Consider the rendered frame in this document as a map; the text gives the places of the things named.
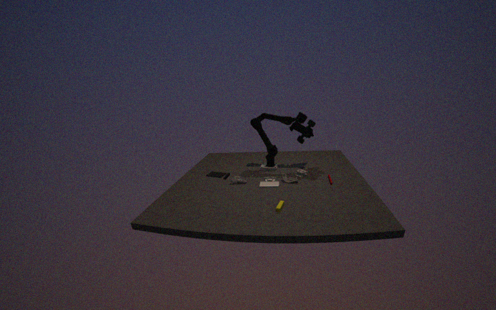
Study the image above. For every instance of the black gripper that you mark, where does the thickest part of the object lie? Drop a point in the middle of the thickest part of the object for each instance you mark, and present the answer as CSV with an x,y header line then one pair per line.
x,y
311,123

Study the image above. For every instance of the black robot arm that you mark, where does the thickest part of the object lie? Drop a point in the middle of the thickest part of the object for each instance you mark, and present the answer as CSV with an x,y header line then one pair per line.
x,y
272,150

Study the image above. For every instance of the yellow flat bar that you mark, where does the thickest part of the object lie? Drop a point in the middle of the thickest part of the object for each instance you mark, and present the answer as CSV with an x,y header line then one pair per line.
x,y
280,205

